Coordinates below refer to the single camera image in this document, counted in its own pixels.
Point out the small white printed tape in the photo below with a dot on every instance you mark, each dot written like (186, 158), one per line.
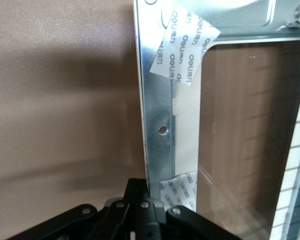
(180, 190)

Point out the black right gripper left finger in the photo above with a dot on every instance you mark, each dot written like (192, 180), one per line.
(115, 225)

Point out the large white printed tape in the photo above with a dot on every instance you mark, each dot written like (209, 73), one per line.
(182, 47)

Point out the silver door screw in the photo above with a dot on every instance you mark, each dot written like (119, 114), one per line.
(163, 129)

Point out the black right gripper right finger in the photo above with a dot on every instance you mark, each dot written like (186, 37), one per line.
(170, 227)

